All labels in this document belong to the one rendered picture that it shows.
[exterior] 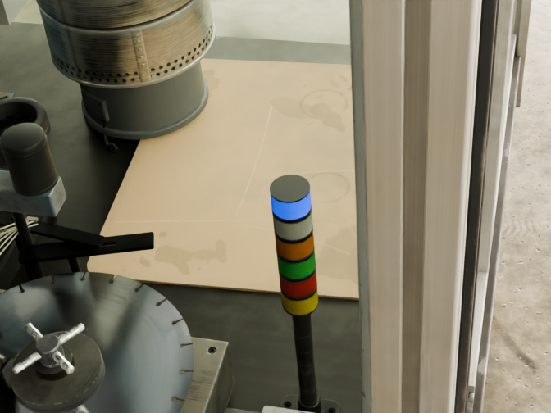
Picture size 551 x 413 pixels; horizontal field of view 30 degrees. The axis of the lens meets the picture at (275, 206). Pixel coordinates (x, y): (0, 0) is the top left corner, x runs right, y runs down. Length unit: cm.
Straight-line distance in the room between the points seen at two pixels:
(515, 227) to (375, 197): 229
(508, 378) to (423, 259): 194
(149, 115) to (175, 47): 16
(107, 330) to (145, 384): 10
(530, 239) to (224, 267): 127
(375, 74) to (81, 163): 147
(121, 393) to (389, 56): 87
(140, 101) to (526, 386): 112
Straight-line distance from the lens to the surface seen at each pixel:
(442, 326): 53
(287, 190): 113
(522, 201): 284
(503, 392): 241
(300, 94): 195
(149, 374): 125
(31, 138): 133
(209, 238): 167
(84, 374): 125
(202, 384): 135
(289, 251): 117
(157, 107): 185
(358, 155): 60
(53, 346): 123
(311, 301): 124
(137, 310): 132
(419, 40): 43
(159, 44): 174
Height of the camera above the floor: 191
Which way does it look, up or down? 43 degrees down
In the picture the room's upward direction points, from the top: 6 degrees counter-clockwise
